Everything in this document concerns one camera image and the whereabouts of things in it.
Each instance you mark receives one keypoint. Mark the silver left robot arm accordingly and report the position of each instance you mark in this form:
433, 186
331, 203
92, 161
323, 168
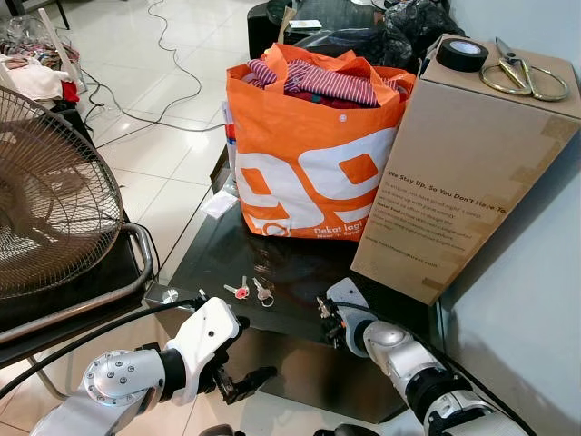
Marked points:
118, 377

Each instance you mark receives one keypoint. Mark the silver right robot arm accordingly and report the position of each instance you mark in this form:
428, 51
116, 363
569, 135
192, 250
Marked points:
390, 341

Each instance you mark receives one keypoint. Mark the key with red head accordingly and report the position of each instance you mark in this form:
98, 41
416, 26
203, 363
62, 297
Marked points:
240, 292

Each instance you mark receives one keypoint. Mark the black glass table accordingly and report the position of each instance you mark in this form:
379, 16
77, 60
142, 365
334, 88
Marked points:
300, 263

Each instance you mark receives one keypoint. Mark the black left robot foot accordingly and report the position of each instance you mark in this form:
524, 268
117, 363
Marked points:
222, 431

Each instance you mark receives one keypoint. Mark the black robot foot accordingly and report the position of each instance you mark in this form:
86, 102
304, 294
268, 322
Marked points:
222, 431
334, 430

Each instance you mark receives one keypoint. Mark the black right robot foot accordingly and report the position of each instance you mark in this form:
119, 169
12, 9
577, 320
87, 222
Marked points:
334, 430

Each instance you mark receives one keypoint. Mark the white paper sheet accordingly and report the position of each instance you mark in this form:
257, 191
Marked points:
220, 204

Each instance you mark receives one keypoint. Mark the orange and white shopping bag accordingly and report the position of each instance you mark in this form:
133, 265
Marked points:
309, 173

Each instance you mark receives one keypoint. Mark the tall brown cardboard box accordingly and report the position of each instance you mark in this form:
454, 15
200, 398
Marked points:
454, 182

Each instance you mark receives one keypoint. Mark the red striped clothes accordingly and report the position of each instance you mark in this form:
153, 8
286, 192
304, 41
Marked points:
331, 86

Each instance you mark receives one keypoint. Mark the black tape roll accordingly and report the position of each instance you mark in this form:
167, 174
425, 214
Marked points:
449, 62

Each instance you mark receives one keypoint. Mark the black plastic bag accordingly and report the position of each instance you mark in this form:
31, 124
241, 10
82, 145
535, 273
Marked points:
408, 27

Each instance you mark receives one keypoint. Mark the pile of mixed clothes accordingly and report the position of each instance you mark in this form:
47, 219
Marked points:
36, 77

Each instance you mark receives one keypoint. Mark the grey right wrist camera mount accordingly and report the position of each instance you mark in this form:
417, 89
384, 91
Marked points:
349, 295

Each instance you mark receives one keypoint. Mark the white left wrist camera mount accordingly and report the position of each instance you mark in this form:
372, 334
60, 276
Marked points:
204, 331

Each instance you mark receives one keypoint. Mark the black chair with metal frame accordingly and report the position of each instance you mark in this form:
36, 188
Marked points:
91, 282

